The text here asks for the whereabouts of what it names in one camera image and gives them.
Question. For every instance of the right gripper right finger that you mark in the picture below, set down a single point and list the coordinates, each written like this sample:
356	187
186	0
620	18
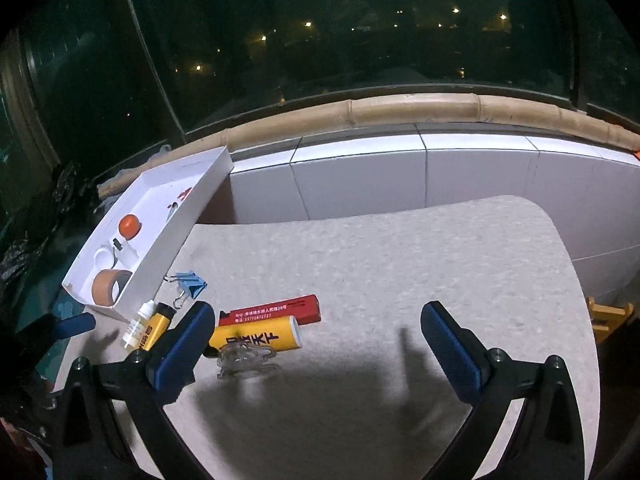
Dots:
546	442

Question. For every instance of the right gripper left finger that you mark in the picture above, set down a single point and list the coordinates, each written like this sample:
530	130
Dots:
146	381

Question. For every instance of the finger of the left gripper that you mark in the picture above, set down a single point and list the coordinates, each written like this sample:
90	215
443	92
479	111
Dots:
51	328

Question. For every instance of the blue binder clip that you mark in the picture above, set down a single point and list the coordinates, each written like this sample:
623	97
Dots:
189	286

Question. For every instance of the yellow lighter with black text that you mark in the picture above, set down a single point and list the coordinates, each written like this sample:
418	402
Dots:
279	334

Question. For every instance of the red lighter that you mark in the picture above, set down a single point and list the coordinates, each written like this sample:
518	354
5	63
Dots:
305	309

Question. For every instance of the small white dropper bottle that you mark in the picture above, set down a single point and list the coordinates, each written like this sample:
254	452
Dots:
138	325

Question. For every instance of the brown tape roll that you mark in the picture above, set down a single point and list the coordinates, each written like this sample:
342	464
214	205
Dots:
108	285

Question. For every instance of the white cardboard tray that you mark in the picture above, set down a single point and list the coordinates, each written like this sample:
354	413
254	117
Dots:
190	181

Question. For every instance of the white tape roll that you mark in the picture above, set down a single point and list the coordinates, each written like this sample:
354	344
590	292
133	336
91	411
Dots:
104	258

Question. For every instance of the clear plastic clip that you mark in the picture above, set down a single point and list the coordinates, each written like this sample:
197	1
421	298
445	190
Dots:
243	360

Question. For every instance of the small wooden chair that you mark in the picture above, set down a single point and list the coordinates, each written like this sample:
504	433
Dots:
605	320

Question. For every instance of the bamboo pole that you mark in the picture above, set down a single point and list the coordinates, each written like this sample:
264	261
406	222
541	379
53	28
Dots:
400	109

